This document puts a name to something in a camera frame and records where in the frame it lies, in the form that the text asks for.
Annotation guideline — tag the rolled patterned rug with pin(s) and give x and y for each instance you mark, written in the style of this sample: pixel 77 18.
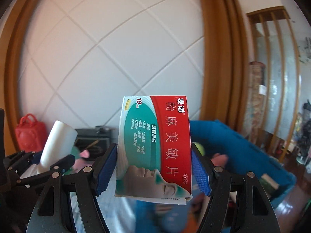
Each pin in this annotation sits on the rolled patterned rug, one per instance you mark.
pixel 255 101

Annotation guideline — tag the red bear-shaped plastic bag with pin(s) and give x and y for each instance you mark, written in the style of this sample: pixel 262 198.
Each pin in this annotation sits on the red bear-shaped plastic bag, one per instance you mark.
pixel 31 134

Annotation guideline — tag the red teal medicine box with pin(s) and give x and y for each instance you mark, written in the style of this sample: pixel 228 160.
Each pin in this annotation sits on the red teal medicine box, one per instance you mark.
pixel 154 150

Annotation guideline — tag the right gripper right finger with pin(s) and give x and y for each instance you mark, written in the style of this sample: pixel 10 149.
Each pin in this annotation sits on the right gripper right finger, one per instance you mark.
pixel 254 212

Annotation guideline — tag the black gift box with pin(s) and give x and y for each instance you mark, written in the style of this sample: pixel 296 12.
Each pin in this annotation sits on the black gift box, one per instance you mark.
pixel 93 142

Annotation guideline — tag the pink pig plush teal dress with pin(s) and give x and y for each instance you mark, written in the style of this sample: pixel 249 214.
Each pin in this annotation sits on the pink pig plush teal dress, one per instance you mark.
pixel 80 159

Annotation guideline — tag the wooden door frame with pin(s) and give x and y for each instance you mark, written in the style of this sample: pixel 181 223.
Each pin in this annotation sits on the wooden door frame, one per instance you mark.
pixel 75 60

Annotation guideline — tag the blue plastic storage crate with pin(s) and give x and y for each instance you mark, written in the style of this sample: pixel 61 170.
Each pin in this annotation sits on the blue plastic storage crate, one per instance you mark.
pixel 243 156

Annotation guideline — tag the wooden glass partition screen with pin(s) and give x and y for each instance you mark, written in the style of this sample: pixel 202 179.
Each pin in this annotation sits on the wooden glass partition screen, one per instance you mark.
pixel 274 44

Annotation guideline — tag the pink pig plush red dress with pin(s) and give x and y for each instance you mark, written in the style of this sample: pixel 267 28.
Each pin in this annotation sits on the pink pig plush red dress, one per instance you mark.
pixel 219 160

